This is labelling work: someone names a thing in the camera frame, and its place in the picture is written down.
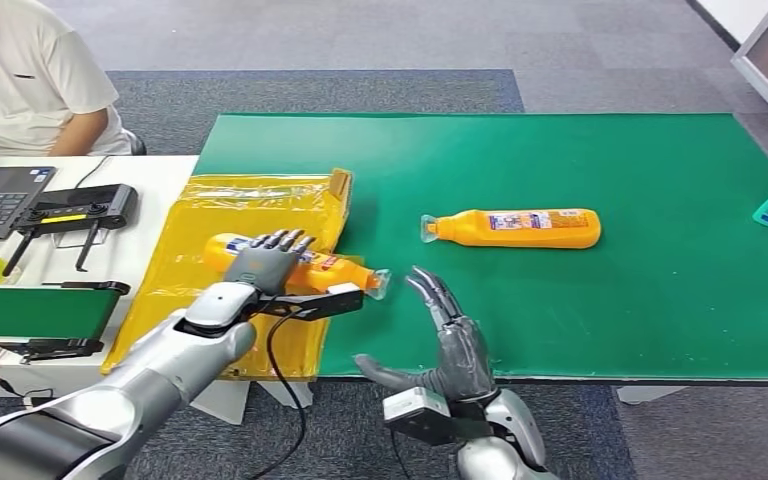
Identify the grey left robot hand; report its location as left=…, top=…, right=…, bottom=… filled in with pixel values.
left=223, top=229, right=317, bottom=297

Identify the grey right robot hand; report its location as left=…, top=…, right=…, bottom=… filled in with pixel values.
left=355, top=266, right=498, bottom=402

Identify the orange detergent bottle clear cap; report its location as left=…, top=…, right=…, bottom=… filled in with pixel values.
left=420, top=208, right=603, bottom=250
left=201, top=231, right=392, bottom=301

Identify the yellow plastic wrapped package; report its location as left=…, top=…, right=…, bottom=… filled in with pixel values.
left=100, top=168, right=355, bottom=382

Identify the person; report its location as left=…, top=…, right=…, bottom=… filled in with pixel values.
left=0, top=0, right=134, bottom=185

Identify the black remote controller with antennas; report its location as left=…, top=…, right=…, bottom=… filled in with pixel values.
left=0, top=184, right=140, bottom=278

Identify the white table foot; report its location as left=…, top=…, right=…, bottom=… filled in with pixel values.
left=615, top=386, right=690, bottom=406
left=190, top=380, right=253, bottom=426
left=269, top=382, right=314, bottom=409

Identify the green table mat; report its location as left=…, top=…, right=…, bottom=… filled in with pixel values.
left=193, top=113, right=768, bottom=382

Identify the small green belt conveyor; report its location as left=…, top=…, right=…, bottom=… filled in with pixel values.
left=0, top=281, right=132, bottom=366

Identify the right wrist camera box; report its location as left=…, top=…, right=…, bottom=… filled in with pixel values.
left=382, top=387, right=491, bottom=447

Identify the black camera cable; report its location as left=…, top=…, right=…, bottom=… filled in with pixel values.
left=244, top=307, right=310, bottom=480
left=389, top=443, right=415, bottom=480

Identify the thin black desk cable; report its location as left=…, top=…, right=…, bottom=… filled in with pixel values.
left=73, top=155, right=112, bottom=190

